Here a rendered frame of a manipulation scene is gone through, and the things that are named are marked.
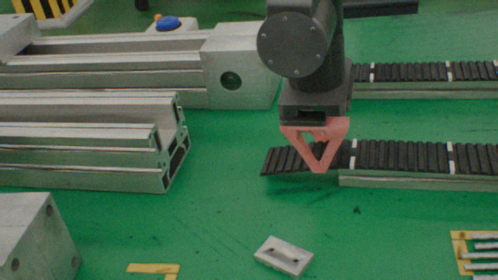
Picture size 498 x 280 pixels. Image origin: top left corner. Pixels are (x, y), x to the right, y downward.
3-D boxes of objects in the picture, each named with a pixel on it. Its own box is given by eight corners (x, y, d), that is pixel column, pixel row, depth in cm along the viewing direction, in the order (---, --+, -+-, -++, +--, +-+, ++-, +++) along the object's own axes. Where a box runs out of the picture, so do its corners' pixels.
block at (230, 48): (284, 70, 82) (279, 13, 76) (270, 110, 72) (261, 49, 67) (231, 70, 84) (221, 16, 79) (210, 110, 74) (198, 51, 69)
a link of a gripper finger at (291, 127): (284, 184, 54) (276, 108, 49) (295, 145, 60) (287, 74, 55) (349, 187, 52) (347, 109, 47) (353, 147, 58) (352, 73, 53)
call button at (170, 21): (184, 24, 90) (181, 14, 89) (176, 34, 86) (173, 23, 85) (163, 25, 91) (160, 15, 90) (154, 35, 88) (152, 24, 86)
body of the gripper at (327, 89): (278, 121, 49) (270, 51, 45) (294, 73, 57) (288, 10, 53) (345, 121, 48) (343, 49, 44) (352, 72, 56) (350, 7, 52)
